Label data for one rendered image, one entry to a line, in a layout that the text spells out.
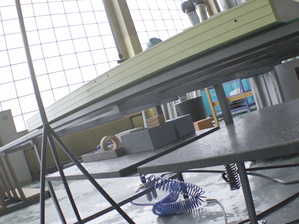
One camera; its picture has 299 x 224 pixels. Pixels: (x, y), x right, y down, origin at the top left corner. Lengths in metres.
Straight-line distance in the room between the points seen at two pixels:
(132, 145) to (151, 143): 0.14
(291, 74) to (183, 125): 1.67
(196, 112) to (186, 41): 5.54
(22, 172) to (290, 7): 7.82
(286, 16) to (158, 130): 1.02
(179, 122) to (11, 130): 6.84
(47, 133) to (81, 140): 8.28
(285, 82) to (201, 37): 2.45
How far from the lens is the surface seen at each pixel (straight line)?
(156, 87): 1.01
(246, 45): 0.77
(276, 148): 0.81
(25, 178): 8.27
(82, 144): 9.59
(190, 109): 6.33
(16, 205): 4.85
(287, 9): 0.82
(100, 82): 1.13
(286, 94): 3.23
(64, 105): 1.38
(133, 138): 1.67
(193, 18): 3.25
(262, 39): 0.74
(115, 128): 10.28
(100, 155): 1.88
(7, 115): 8.31
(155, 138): 1.59
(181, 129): 1.72
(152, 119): 1.71
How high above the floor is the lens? 0.76
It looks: 1 degrees down
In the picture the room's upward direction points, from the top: 18 degrees counter-clockwise
